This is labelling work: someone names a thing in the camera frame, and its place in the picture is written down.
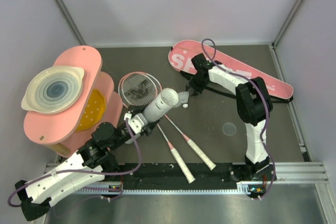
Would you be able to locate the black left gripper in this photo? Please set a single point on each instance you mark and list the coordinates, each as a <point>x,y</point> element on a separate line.
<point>150,127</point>

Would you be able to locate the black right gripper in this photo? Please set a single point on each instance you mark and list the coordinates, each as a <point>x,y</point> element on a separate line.
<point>191,85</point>

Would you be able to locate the white shuttlecock tube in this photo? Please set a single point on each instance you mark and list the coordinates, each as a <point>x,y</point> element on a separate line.
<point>156,109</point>

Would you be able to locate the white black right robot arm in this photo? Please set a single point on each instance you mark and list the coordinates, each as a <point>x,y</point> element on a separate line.
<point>253,106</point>

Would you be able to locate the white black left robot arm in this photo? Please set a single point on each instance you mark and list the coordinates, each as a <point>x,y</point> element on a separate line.
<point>93,162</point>

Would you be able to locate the pink white badminton racket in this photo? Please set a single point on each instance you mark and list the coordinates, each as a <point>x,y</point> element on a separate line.
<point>211,165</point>
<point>137,89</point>

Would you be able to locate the white feather shuttlecock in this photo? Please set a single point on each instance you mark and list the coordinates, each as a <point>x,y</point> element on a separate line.
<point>183,99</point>

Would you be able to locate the pink racket cover bag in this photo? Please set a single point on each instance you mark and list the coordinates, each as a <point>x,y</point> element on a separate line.
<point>182,52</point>

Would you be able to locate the yellow plastic plate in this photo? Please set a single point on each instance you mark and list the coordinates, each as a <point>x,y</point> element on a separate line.
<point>93,112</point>

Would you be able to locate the clear plastic tube lid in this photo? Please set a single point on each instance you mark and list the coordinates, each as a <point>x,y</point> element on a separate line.
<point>229,129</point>

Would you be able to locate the pink wooden shelf stand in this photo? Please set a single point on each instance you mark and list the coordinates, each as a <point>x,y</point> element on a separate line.
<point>58,131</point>

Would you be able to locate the white blue ceramic dish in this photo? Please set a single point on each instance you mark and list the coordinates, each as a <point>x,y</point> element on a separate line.
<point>54,90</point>

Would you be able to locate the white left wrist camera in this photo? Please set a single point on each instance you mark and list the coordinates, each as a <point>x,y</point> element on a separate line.
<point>136,122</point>

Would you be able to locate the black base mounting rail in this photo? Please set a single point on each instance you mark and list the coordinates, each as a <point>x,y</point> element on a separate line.
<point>169,176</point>

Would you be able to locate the aluminium frame rail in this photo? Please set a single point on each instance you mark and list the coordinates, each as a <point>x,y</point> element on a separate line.
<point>301,193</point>

